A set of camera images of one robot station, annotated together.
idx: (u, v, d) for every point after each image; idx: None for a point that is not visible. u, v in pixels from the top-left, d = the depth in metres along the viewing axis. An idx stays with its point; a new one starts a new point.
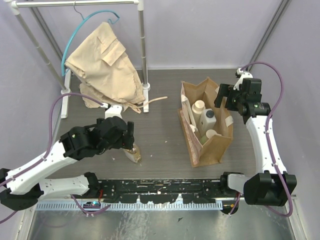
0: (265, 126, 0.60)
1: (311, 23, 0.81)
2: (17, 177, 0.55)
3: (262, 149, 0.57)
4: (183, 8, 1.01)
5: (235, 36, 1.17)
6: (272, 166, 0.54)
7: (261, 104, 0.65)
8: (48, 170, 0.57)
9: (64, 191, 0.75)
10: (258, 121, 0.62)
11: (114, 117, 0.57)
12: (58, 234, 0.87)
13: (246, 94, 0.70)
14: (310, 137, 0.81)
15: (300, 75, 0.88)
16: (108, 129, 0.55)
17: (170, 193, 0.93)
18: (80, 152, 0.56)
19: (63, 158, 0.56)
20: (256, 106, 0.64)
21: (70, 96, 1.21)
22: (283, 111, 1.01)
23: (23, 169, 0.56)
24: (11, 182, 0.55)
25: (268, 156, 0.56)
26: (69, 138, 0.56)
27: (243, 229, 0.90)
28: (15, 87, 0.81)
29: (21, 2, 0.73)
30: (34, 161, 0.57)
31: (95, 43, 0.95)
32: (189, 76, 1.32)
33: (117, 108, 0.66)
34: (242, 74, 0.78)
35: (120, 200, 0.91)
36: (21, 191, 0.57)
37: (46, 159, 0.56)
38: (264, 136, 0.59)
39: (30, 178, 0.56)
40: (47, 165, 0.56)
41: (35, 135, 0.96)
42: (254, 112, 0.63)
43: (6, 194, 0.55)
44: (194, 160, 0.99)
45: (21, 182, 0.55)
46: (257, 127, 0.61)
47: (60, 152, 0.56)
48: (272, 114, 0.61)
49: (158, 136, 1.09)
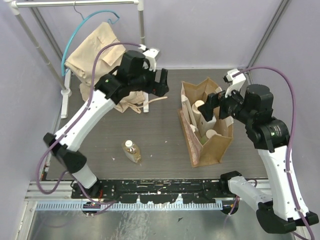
0: (286, 164, 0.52)
1: (312, 23, 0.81)
2: (68, 132, 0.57)
3: (284, 191, 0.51)
4: (183, 8, 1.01)
5: (236, 35, 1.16)
6: (295, 210, 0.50)
7: (277, 129, 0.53)
8: (93, 119, 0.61)
9: (84, 176, 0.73)
10: (278, 156, 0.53)
11: (127, 53, 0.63)
12: (58, 234, 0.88)
13: (255, 113, 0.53)
14: (312, 137, 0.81)
15: (301, 76, 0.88)
16: (129, 63, 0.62)
17: (171, 193, 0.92)
18: (118, 93, 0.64)
19: (106, 101, 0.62)
20: (273, 134, 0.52)
21: (70, 96, 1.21)
22: (284, 111, 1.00)
23: (71, 124, 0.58)
24: (64, 139, 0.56)
25: (290, 200, 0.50)
26: (103, 84, 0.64)
27: (243, 229, 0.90)
28: (15, 87, 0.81)
29: (21, 2, 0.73)
30: (77, 116, 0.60)
31: (95, 43, 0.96)
32: (189, 76, 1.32)
33: (153, 52, 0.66)
34: (234, 80, 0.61)
35: (119, 200, 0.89)
36: (75, 147, 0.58)
37: (89, 108, 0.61)
38: (286, 177, 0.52)
39: (81, 129, 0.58)
40: (93, 112, 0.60)
41: (35, 135, 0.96)
42: (272, 146, 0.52)
43: (64, 150, 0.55)
44: (194, 160, 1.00)
45: (74, 134, 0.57)
46: (276, 165, 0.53)
47: (101, 97, 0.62)
48: (291, 146, 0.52)
49: (159, 136, 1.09)
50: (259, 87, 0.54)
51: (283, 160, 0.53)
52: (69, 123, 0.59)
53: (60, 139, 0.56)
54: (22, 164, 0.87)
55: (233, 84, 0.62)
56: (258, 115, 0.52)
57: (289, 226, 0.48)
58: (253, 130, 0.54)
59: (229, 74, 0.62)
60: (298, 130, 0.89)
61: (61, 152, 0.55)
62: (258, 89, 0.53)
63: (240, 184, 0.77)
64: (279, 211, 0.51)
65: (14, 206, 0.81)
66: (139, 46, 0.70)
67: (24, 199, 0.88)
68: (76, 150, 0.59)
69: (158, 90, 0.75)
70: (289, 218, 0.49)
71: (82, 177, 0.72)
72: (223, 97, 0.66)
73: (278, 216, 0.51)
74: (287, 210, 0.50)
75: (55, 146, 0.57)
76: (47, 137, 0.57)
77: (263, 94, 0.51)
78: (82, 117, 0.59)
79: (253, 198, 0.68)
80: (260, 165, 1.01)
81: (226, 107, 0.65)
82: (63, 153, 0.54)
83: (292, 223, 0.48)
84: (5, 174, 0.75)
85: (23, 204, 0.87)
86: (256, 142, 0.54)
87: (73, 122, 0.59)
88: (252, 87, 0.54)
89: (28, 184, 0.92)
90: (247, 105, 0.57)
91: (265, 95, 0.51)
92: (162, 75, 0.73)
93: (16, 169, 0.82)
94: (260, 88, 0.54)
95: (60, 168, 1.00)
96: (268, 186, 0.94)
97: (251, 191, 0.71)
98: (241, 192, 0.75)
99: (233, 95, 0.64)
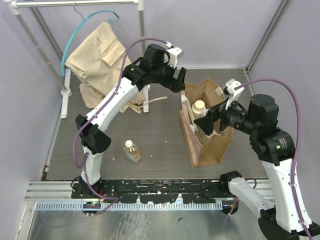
0: (291, 178, 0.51)
1: (311, 23, 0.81)
2: (99, 114, 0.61)
3: (289, 204, 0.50)
4: (183, 8, 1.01)
5: (236, 35, 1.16)
6: (298, 222, 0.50)
7: (283, 142, 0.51)
8: (120, 103, 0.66)
9: (94, 169, 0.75)
10: (282, 169, 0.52)
11: (152, 45, 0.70)
12: (58, 234, 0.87)
13: (260, 125, 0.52)
14: (312, 137, 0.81)
15: (301, 76, 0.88)
16: (153, 54, 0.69)
17: (171, 193, 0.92)
18: (142, 81, 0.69)
19: (132, 87, 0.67)
20: (278, 147, 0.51)
21: (71, 96, 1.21)
22: (284, 111, 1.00)
23: (100, 107, 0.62)
24: (95, 119, 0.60)
25: (294, 212, 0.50)
26: (129, 72, 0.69)
27: (243, 229, 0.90)
28: (15, 87, 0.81)
29: (21, 2, 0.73)
30: (105, 100, 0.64)
31: (95, 43, 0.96)
32: (189, 76, 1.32)
33: (176, 50, 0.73)
34: (235, 92, 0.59)
35: (119, 200, 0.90)
36: (103, 127, 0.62)
37: (117, 93, 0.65)
38: (290, 190, 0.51)
39: (110, 112, 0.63)
40: (121, 96, 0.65)
41: (35, 135, 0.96)
42: (277, 159, 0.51)
43: (97, 129, 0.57)
44: (194, 160, 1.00)
45: (104, 116, 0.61)
46: (280, 178, 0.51)
47: (128, 84, 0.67)
48: (296, 160, 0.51)
49: (159, 136, 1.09)
50: (263, 98, 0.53)
51: (288, 174, 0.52)
52: (99, 106, 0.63)
53: (92, 119, 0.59)
54: (22, 164, 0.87)
55: (234, 97, 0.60)
56: (263, 127, 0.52)
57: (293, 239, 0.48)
58: (258, 143, 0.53)
59: (230, 87, 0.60)
60: None
61: (92, 131, 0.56)
62: (262, 100, 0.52)
63: (241, 187, 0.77)
64: (282, 223, 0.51)
65: (14, 206, 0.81)
66: (165, 43, 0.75)
67: (24, 199, 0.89)
68: (104, 130, 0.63)
69: (174, 86, 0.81)
70: (292, 230, 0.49)
71: (92, 170, 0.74)
72: (224, 110, 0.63)
73: (282, 227, 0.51)
74: (291, 223, 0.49)
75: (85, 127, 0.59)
76: (79, 118, 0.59)
77: (268, 106, 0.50)
78: (111, 101, 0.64)
79: (255, 203, 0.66)
80: (260, 165, 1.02)
81: (228, 119, 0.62)
82: (95, 132, 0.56)
83: (295, 236, 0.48)
84: (5, 174, 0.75)
85: (23, 204, 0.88)
86: (261, 154, 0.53)
87: (103, 104, 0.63)
88: (257, 98, 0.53)
89: (28, 184, 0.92)
90: (251, 117, 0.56)
91: (269, 107, 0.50)
92: (181, 72, 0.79)
93: (16, 169, 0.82)
94: (264, 99, 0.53)
95: (60, 168, 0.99)
96: (268, 187, 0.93)
97: (253, 195, 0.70)
98: (242, 195, 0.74)
99: (234, 107, 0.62)
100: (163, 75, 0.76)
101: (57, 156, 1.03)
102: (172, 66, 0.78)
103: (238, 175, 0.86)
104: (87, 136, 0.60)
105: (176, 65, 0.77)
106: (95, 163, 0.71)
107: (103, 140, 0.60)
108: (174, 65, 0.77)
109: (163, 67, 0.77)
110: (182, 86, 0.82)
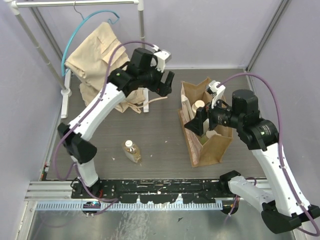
0: (281, 161, 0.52)
1: (311, 22, 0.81)
2: (82, 122, 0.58)
3: (284, 188, 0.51)
4: (183, 8, 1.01)
5: (236, 35, 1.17)
6: (297, 205, 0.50)
7: (266, 128, 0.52)
8: (106, 109, 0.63)
9: (88, 172, 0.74)
10: (271, 154, 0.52)
11: (138, 49, 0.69)
12: (58, 235, 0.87)
13: (244, 115, 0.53)
14: (311, 137, 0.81)
15: (300, 75, 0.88)
16: (140, 57, 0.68)
17: (171, 193, 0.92)
18: (129, 86, 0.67)
19: (117, 93, 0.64)
20: (263, 133, 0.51)
21: (71, 96, 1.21)
22: (284, 111, 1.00)
23: (84, 114, 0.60)
24: (78, 128, 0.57)
25: (291, 195, 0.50)
26: (114, 76, 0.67)
27: (243, 229, 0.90)
28: (15, 87, 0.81)
29: (21, 2, 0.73)
30: (90, 107, 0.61)
31: (95, 43, 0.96)
32: (189, 76, 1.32)
33: (165, 54, 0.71)
34: (218, 91, 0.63)
35: (119, 200, 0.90)
36: (87, 136, 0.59)
37: (102, 99, 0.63)
38: (282, 173, 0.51)
39: (94, 119, 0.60)
40: (106, 102, 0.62)
41: (35, 135, 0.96)
42: (264, 145, 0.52)
43: (79, 139, 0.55)
44: (194, 160, 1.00)
45: (87, 124, 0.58)
46: (271, 163, 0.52)
47: (113, 90, 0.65)
48: (282, 142, 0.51)
49: (158, 136, 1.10)
50: (242, 91, 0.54)
51: (276, 157, 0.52)
52: (82, 113, 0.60)
53: (74, 128, 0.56)
54: (22, 164, 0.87)
55: (218, 94, 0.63)
56: (246, 117, 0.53)
57: (294, 223, 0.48)
58: (245, 132, 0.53)
59: (212, 86, 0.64)
60: (298, 130, 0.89)
61: (75, 140, 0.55)
62: (242, 93, 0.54)
63: (241, 185, 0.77)
64: (282, 209, 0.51)
65: (14, 206, 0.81)
66: (152, 46, 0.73)
67: (24, 199, 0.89)
68: (88, 139, 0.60)
69: (162, 89, 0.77)
70: (293, 214, 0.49)
71: (86, 173, 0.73)
72: (210, 109, 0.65)
73: (283, 213, 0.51)
74: (289, 206, 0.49)
75: (68, 136, 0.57)
76: (61, 127, 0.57)
77: (248, 97, 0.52)
78: (96, 107, 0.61)
79: (256, 198, 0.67)
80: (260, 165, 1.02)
81: (216, 118, 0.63)
82: (78, 141, 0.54)
83: (296, 219, 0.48)
84: (5, 174, 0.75)
85: (23, 204, 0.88)
86: (248, 143, 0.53)
87: (87, 111, 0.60)
88: (237, 91, 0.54)
89: (28, 184, 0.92)
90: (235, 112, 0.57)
91: (249, 98, 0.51)
92: (168, 77, 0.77)
93: (16, 168, 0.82)
94: (244, 91, 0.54)
95: (60, 168, 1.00)
96: (268, 186, 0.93)
97: (253, 191, 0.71)
98: (244, 194, 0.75)
99: (219, 105, 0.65)
100: (151, 80, 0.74)
101: (57, 156, 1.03)
102: (160, 71, 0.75)
103: (237, 174, 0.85)
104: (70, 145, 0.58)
105: (163, 69, 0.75)
106: (87, 167, 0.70)
107: (87, 149, 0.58)
108: (162, 69, 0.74)
109: (151, 71, 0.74)
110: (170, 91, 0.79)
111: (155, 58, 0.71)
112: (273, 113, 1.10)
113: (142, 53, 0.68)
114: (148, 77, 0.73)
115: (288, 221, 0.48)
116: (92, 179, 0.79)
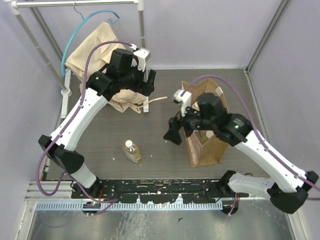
0: (262, 144, 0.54)
1: (311, 23, 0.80)
2: (63, 133, 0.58)
3: (277, 168, 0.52)
4: (183, 8, 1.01)
5: (236, 36, 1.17)
6: (296, 178, 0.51)
7: (238, 121, 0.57)
8: (88, 116, 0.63)
9: (83, 176, 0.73)
10: (252, 142, 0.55)
11: (117, 50, 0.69)
12: (58, 235, 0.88)
13: (215, 118, 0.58)
14: (311, 137, 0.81)
15: (300, 76, 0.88)
16: (119, 59, 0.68)
17: (171, 194, 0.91)
18: (110, 89, 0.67)
19: (98, 98, 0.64)
20: (237, 126, 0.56)
21: (70, 96, 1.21)
22: (284, 111, 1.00)
23: (65, 124, 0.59)
24: (60, 139, 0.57)
25: (287, 171, 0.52)
26: (93, 81, 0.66)
27: (243, 229, 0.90)
28: (15, 87, 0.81)
29: (21, 2, 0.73)
30: (70, 116, 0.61)
31: (95, 42, 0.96)
32: (189, 76, 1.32)
33: (144, 53, 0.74)
34: (184, 100, 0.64)
35: (119, 200, 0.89)
36: (71, 146, 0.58)
37: (82, 106, 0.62)
38: (270, 155, 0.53)
39: (76, 128, 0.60)
40: (86, 110, 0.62)
41: (35, 135, 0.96)
42: (242, 136, 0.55)
43: (62, 150, 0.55)
44: (194, 160, 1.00)
45: (69, 134, 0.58)
46: (255, 150, 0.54)
47: (93, 95, 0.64)
48: (255, 127, 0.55)
49: (159, 136, 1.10)
50: (204, 95, 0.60)
51: (258, 142, 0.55)
52: (63, 123, 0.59)
53: (56, 140, 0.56)
54: (22, 164, 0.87)
55: (185, 102, 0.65)
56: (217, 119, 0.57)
57: (302, 196, 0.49)
58: (222, 133, 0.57)
59: (176, 96, 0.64)
60: (298, 130, 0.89)
61: (58, 152, 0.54)
62: (207, 97, 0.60)
63: (240, 181, 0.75)
64: (286, 187, 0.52)
65: (14, 206, 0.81)
66: (130, 45, 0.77)
67: (24, 199, 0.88)
68: (72, 149, 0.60)
69: (145, 88, 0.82)
70: (297, 187, 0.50)
71: (80, 179, 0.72)
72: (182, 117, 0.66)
73: (288, 191, 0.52)
74: (291, 182, 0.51)
75: (51, 148, 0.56)
76: (43, 139, 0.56)
77: (212, 101, 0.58)
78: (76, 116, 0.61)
79: (259, 187, 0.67)
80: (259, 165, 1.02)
81: (189, 125, 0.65)
82: (61, 153, 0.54)
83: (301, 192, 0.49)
84: (4, 174, 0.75)
85: (23, 204, 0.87)
86: (229, 141, 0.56)
87: (67, 121, 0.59)
88: (199, 98, 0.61)
89: (28, 184, 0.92)
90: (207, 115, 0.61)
91: (213, 101, 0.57)
92: (150, 75, 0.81)
93: (16, 169, 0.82)
94: (206, 95, 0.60)
95: (60, 168, 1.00)
96: None
97: (254, 182, 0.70)
98: (246, 188, 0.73)
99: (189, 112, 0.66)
100: (133, 81, 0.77)
101: None
102: (141, 70, 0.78)
103: (234, 173, 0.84)
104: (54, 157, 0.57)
105: (144, 68, 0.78)
106: (79, 174, 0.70)
107: (71, 159, 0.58)
108: (143, 68, 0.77)
109: (132, 71, 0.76)
110: (152, 89, 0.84)
111: (135, 58, 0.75)
112: (273, 113, 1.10)
113: (121, 54, 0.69)
114: (131, 78, 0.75)
115: (297, 196, 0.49)
116: (90, 179, 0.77)
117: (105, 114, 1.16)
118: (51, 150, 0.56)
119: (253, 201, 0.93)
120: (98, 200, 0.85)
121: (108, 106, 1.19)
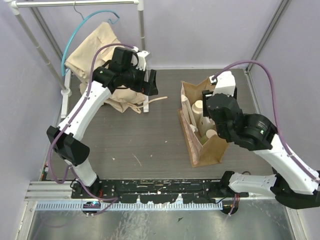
0: (287, 150, 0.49)
1: (312, 22, 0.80)
2: (71, 122, 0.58)
3: (301, 173, 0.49)
4: (183, 8, 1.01)
5: (236, 36, 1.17)
6: (312, 181, 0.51)
7: (262, 123, 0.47)
8: (93, 108, 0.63)
9: (85, 172, 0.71)
10: (277, 148, 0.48)
11: (119, 47, 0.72)
12: (57, 234, 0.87)
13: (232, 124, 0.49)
14: (311, 138, 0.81)
15: (301, 76, 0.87)
16: (121, 54, 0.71)
17: (171, 193, 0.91)
18: (113, 83, 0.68)
19: (103, 89, 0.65)
20: (262, 132, 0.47)
21: (70, 96, 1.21)
22: (285, 111, 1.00)
23: (73, 114, 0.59)
24: (68, 129, 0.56)
25: (305, 176, 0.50)
26: (97, 74, 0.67)
27: (243, 229, 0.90)
28: (15, 87, 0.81)
29: (21, 2, 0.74)
30: (77, 107, 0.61)
31: (95, 43, 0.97)
32: (189, 75, 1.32)
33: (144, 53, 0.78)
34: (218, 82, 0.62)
35: (120, 200, 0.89)
36: (79, 135, 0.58)
37: (88, 97, 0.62)
38: (294, 161, 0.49)
39: (83, 118, 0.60)
40: (93, 100, 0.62)
41: (34, 135, 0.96)
42: (268, 142, 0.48)
43: (71, 139, 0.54)
44: (194, 160, 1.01)
45: (77, 124, 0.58)
46: (279, 156, 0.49)
47: (98, 87, 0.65)
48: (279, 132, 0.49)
49: (159, 136, 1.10)
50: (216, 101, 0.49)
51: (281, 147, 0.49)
52: (71, 114, 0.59)
53: (65, 129, 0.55)
54: (22, 164, 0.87)
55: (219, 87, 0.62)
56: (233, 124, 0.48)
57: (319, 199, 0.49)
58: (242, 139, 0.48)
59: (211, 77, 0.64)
60: (299, 131, 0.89)
61: (68, 141, 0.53)
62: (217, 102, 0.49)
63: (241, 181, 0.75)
64: (294, 188, 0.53)
65: (14, 207, 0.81)
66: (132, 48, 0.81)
67: (24, 199, 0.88)
68: (80, 139, 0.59)
69: (147, 88, 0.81)
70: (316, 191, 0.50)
71: (83, 173, 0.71)
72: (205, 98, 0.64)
73: (302, 193, 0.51)
74: (310, 186, 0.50)
75: (59, 139, 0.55)
76: (51, 130, 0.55)
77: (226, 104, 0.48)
78: (83, 107, 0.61)
79: (261, 186, 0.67)
80: (258, 165, 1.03)
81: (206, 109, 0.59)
82: (70, 141, 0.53)
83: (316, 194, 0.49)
84: (5, 174, 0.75)
85: (23, 204, 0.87)
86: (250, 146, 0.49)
87: (75, 112, 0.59)
88: (210, 101, 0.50)
89: (28, 184, 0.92)
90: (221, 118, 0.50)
91: (228, 104, 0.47)
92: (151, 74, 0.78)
93: (16, 169, 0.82)
94: (220, 98, 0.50)
95: (60, 168, 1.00)
96: None
97: (254, 181, 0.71)
98: (250, 188, 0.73)
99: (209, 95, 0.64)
100: (133, 79, 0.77)
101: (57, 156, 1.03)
102: (142, 69, 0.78)
103: (230, 173, 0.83)
104: (62, 147, 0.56)
105: (145, 67, 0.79)
106: (84, 167, 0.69)
107: (80, 148, 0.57)
108: (143, 67, 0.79)
109: (134, 71, 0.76)
110: (155, 89, 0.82)
111: (136, 57, 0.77)
112: None
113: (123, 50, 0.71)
114: (131, 76, 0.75)
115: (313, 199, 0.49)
116: (91, 175, 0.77)
117: (105, 114, 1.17)
118: (59, 140, 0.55)
119: (253, 201, 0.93)
120: (99, 197, 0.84)
121: (108, 107, 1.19)
